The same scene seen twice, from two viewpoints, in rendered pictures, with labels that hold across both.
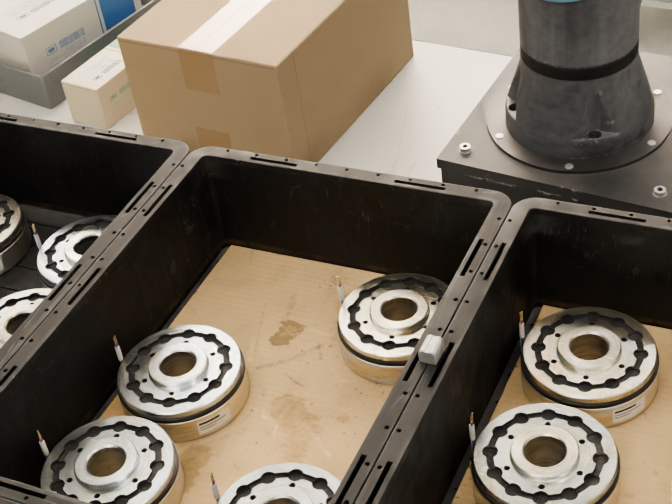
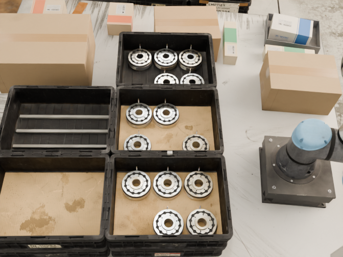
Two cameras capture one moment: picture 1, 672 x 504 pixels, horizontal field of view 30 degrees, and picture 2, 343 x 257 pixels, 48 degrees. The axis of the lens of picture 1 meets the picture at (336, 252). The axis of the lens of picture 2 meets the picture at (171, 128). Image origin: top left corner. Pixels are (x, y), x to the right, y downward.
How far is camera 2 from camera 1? 86 cm
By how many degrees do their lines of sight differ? 40
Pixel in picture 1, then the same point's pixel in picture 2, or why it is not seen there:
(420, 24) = not seen: outside the picture
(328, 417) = (169, 144)
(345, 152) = (279, 115)
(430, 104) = not seen: hidden behind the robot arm
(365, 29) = (311, 100)
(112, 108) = not seen: hidden behind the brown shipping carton
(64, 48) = (280, 37)
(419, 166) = (282, 133)
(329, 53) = (292, 96)
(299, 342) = (187, 131)
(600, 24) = (295, 151)
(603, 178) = (273, 173)
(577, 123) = (282, 160)
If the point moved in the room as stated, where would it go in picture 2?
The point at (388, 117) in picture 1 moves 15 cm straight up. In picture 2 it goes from (297, 119) to (309, 99)
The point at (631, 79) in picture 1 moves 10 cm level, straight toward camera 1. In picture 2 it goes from (298, 167) to (273, 173)
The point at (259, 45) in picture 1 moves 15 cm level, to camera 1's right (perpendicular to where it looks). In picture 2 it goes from (277, 81) to (301, 105)
